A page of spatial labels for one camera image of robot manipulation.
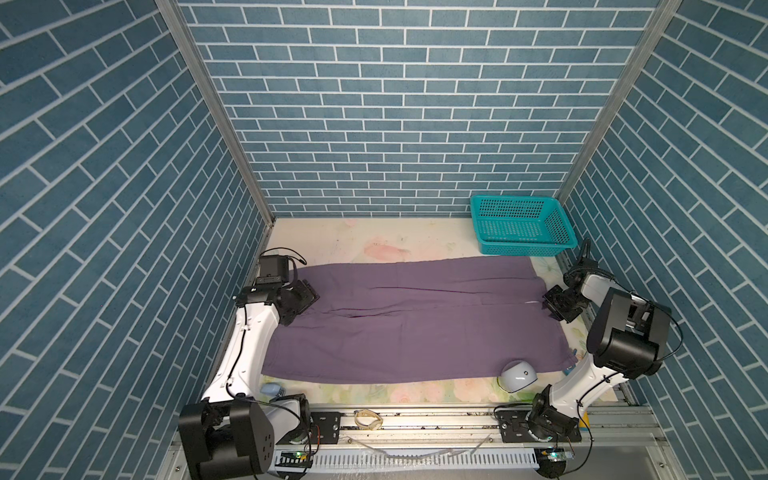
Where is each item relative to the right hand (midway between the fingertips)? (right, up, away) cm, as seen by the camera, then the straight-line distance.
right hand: (547, 304), depth 95 cm
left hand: (-73, +4, -13) cm, 74 cm away
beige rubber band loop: (-57, -25, -18) cm, 64 cm away
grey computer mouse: (-18, -14, -20) cm, 30 cm away
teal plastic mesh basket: (+2, +27, +25) cm, 36 cm away
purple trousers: (-42, -4, -4) cm, 42 cm away
